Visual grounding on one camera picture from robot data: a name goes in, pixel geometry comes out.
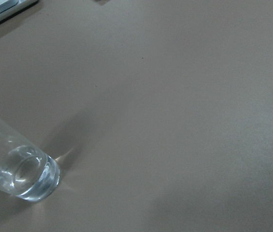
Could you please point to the clear glass sauce bottle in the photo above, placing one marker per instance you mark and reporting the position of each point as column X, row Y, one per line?
column 25, row 171

